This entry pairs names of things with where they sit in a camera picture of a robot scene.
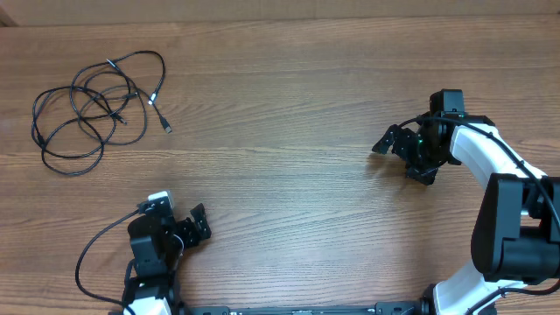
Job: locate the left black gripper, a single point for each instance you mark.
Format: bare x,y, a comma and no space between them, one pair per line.
191,235

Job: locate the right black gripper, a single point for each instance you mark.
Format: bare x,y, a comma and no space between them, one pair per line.
427,171

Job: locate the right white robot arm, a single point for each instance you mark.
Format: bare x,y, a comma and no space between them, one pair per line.
515,239

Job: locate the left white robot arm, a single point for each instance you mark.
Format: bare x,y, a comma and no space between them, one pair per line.
158,242

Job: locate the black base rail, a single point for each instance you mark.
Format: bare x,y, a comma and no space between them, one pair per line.
306,310

